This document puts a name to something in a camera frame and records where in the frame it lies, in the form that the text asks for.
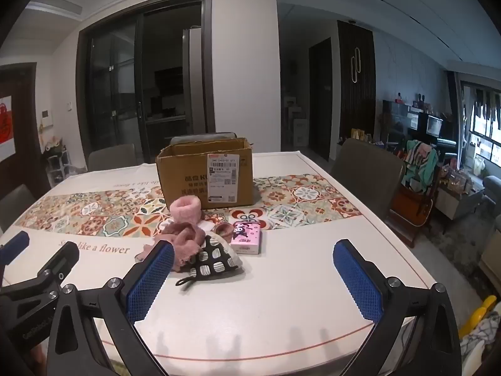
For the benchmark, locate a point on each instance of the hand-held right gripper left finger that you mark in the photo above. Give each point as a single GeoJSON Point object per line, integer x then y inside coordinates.
{"type": "Point", "coordinates": [150, 282]}

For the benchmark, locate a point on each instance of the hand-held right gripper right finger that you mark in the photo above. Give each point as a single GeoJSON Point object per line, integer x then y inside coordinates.
{"type": "Point", "coordinates": [358, 282]}

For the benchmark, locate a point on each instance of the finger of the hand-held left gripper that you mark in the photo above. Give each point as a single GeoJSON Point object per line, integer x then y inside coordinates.
{"type": "Point", "coordinates": [13, 246]}
{"type": "Point", "coordinates": [62, 258]}

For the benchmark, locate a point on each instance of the pink knitted scarf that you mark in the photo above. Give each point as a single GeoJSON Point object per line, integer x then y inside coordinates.
{"type": "Point", "coordinates": [184, 239]}

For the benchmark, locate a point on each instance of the black and white patterned cloth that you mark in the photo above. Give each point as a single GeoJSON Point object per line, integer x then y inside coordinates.
{"type": "Point", "coordinates": [213, 260]}

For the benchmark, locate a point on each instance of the pink tissue packet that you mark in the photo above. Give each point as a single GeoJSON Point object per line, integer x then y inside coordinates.
{"type": "Point", "coordinates": [246, 237]}

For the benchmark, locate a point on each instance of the brown cardboard box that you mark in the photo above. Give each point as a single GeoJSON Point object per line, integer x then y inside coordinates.
{"type": "Point", "coordinates": [184, 172]}

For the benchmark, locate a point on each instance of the grey dining chair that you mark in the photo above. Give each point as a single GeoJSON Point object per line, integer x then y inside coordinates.
{"type": "Point", "coordinates": [111, 156]}
{"type": "Point", "coordinates": [15, 203]}
{"type": "Point", "coordinates": [368, 172]}
{"type": "Point", "coordinates": [203, 137]}

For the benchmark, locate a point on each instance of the white sock with pink cuff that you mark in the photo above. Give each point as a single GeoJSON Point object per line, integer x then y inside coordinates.
{"type": "Point", "coordinates": [187, 208]}

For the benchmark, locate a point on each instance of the wooden chair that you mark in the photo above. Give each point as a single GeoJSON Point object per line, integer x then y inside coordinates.
{"type": "Point", "coordinates": [411, 207]}

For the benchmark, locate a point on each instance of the white shoe rack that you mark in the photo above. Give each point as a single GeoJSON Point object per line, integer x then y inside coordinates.
{"type": "Point", "coordinates": [58, 166]}

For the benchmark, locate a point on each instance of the dark wooden door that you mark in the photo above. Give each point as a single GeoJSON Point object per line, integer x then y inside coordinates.
{"type": "Point", "coordinates": [23, 137]}

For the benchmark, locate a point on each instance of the red and white door poster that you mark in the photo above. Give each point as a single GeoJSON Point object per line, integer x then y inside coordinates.
{"type": "Point", "coordinates": [4, 125]}

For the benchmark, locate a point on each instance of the white low cabinet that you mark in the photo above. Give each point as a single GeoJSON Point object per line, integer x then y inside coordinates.
{"type": "Point", "coordinates": [456, 199]}

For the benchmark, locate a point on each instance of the yellow plastic toy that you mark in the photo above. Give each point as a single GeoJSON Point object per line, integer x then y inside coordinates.
{"type": "Point", "coordinates": [483, 307]}

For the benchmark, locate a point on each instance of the white intercom panel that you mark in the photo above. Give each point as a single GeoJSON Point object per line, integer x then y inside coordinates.
{"type": "Point", "coordinates": [47, 118]}

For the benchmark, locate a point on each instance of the clothes draped on chair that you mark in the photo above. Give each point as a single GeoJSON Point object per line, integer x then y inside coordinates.
{"type": "Point", "coordinates": [420, 160]}

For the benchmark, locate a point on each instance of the white hallway boxes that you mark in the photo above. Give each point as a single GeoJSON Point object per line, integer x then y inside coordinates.
{"type": "Point", "coordinates": [298, 129]}

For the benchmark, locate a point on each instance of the black piano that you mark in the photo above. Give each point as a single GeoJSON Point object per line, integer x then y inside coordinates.
{"type": "Point", "coordinates": [436, 129]}

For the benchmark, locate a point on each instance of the dark framed sliding glass door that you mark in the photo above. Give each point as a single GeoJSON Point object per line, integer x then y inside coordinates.
{"type": "Point", "coordinates": [113, 86]}

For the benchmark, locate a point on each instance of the dark hallway door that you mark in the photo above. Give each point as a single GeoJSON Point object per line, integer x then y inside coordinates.
{"type": "Point", "coordinates": [320, 98]}

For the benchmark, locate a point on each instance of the window with hanging laundry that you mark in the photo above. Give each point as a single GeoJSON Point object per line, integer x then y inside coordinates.
{"type": "Point", "coordinates": [483, 125]}

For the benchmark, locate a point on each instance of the silver refrigerator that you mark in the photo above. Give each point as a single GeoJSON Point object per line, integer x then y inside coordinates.
{"type": "Point", "coordinates": [193, 82]}

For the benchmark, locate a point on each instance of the dark slatted wall panel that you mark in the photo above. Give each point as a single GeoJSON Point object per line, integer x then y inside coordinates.
{"type": "Point", "coordinates": [356, 86]}

